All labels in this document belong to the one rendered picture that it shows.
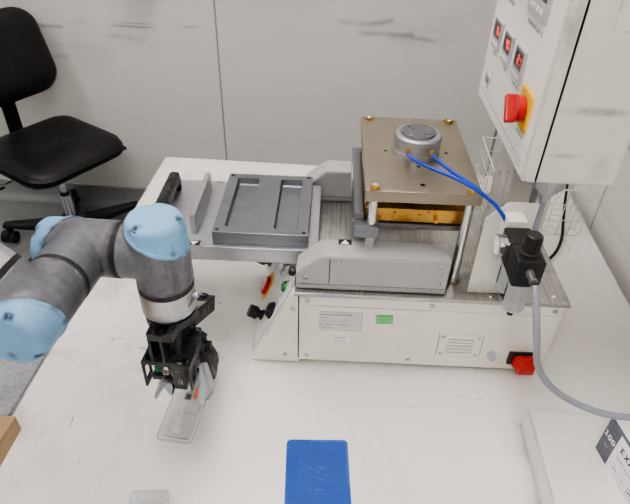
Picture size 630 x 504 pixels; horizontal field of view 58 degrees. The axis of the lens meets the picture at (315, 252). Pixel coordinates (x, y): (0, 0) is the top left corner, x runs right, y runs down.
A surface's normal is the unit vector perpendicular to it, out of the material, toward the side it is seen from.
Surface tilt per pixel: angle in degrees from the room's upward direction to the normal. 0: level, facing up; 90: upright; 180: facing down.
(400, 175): 0
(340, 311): 90
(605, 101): 90
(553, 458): 0
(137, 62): 90
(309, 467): 0
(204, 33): 90
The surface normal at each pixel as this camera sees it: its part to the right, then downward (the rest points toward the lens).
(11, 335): -0.09, 0.55
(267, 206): 0.03, -0.79
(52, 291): 0.73, -0.53
